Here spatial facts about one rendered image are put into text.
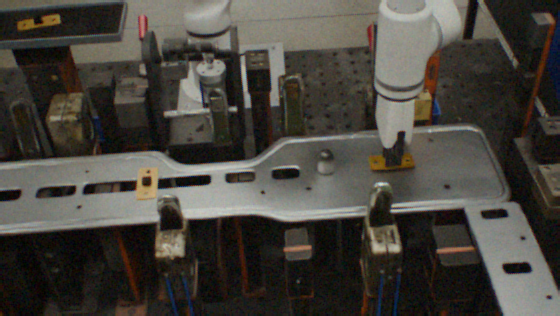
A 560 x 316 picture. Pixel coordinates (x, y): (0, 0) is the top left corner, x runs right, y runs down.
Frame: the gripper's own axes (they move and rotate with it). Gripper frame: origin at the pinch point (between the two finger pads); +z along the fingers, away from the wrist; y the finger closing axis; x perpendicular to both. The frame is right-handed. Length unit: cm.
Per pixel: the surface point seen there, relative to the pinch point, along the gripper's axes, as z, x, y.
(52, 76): -2, -68, -30
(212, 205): 2.9, -34.2, 7.1
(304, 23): 104, 2, -217
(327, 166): 0.6, -12.5, 1.6
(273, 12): 104, -14, -230
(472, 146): 2.9, 16.5, -3.2
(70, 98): -5, -62, -18
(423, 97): -3.5, 8.1, -11.5
